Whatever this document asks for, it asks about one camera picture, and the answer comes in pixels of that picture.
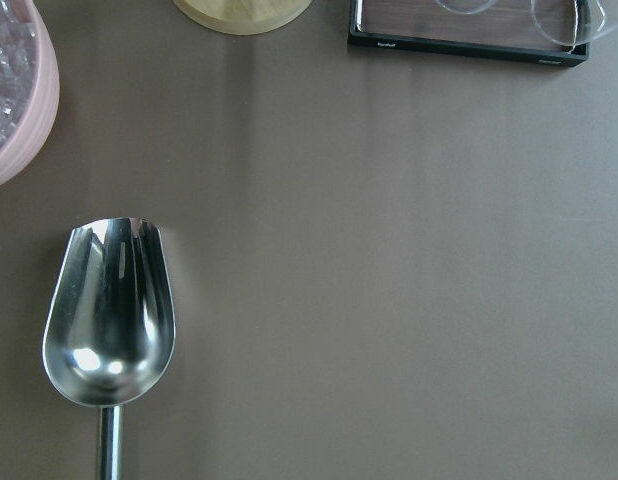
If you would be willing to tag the steel ice scoop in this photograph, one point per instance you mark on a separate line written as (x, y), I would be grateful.
(110, 332)

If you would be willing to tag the wooden stand base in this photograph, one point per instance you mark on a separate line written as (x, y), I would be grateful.
(242, 17)

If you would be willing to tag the clear glass on tray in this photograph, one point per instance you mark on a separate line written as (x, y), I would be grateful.
(465, 7)

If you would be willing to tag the black wooden tray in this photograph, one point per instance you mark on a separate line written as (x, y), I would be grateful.
(505, 30)

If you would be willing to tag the pink ice bowl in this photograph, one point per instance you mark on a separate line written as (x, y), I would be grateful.
(29, 86)

